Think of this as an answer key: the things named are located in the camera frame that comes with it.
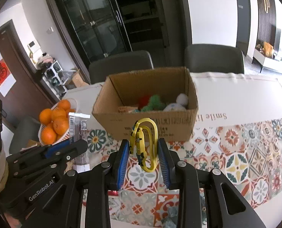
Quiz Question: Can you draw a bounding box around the orange bag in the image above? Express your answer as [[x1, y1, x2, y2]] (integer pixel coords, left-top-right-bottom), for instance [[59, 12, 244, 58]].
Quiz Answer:
[[262, 41, 275, 57]]

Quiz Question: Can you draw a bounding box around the brown entrance door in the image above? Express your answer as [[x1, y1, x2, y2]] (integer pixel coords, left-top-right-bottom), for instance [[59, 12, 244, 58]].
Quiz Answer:
[[0, 19, 61, 110]]

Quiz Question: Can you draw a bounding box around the white low cabinet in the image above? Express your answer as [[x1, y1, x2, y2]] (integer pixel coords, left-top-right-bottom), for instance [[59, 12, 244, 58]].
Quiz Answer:
[[252, 49, 282, 78]]

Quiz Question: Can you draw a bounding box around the brown cardboard box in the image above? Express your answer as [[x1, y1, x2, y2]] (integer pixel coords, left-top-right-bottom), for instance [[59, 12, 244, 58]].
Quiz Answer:
[[92, 66, 199, 142]]

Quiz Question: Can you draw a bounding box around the gold foil packet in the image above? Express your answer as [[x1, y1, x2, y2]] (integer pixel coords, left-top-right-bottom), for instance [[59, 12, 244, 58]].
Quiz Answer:
[[118, 106, 139, 113]]

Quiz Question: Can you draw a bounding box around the red and white door poster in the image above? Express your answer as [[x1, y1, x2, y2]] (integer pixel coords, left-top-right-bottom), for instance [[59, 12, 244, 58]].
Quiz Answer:
[[0, 50, 16, 97]]

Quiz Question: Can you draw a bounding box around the black framed glass sliding door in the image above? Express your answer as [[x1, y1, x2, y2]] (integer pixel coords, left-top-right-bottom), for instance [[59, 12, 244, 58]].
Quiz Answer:
[[41, 0, 192, 76]]

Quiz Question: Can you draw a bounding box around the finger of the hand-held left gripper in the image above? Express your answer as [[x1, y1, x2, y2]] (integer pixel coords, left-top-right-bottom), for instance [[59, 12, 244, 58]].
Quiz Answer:
[[6, 139, 73, 163], [11, 139, 88, 179]]

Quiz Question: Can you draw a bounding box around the patterned tile table runner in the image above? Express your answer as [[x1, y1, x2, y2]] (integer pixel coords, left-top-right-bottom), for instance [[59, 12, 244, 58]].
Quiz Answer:
[[83, 115, 282, 228]]

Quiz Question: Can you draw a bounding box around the small open cardboard box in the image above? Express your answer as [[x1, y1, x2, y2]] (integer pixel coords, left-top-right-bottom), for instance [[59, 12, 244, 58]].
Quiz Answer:
[[72, 69, 89, 87]]

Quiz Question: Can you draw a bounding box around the white plush toy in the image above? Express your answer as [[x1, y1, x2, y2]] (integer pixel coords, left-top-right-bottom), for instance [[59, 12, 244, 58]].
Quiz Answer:
[[163, 93, 189, 112]]

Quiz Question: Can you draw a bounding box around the dark slatted wall panel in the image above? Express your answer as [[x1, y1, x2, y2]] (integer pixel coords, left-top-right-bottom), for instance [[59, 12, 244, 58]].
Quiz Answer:
[[254, 0, 277, 53]]

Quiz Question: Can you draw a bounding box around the dark grey dining chair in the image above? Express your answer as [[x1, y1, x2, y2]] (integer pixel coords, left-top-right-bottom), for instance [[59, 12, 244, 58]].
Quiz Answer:
[[9, 116, 40, 155], [89, 50, 154, 85], [184, 44, 245, 74]]

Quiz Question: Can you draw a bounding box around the red plush strawberry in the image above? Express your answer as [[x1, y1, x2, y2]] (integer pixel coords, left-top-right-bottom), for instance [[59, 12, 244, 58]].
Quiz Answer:
[[138, 95, 152, 108]]

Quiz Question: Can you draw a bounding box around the white intercom panel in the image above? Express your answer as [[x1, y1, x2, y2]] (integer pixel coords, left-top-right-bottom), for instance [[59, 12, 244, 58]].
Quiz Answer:
[[27, 40, 41, 53]]

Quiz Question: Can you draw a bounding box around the white cube shoe rack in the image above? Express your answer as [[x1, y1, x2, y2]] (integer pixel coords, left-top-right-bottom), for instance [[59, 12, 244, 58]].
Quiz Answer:
[[42, 62, 68, 93]]

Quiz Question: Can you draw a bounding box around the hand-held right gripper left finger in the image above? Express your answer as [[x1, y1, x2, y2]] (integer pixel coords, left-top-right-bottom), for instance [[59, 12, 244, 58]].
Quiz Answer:
[[21, 139, 130, 228]]

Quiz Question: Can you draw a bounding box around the purple snack bar packet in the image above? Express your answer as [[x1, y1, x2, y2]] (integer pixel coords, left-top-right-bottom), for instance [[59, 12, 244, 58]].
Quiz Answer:
[[68, 112, 91, 173]]

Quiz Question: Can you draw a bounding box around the white ribbed fruit basket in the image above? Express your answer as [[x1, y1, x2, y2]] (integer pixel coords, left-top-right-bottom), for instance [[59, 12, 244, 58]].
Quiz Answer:
[[37, 97, 81, 148]]

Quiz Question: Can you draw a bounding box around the pile of oranges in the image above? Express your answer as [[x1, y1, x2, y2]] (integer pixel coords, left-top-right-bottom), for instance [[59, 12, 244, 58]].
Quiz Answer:
[[39, 99, 77, 145]]

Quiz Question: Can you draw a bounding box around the pink cloth pile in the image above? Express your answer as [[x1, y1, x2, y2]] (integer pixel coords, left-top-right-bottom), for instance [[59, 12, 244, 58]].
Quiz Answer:
[[36, 55, 57, 70]]

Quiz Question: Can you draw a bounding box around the yellow strap keychain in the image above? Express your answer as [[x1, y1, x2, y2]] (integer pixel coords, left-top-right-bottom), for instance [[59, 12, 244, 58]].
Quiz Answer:
[[130, 117, 159, 173]]

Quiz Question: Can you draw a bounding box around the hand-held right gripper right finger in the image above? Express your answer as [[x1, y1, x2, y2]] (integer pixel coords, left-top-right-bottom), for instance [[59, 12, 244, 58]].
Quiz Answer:
[[158, 139, 267, 228]]

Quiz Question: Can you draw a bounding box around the dark grey interior door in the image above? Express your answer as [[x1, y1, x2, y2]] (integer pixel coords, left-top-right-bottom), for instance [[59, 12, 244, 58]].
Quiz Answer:
[[234, 0, 251, 55]]

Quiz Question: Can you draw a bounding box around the green plush toy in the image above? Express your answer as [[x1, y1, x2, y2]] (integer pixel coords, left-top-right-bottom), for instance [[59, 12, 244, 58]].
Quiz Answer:
[[141, 94, 167, 112]]

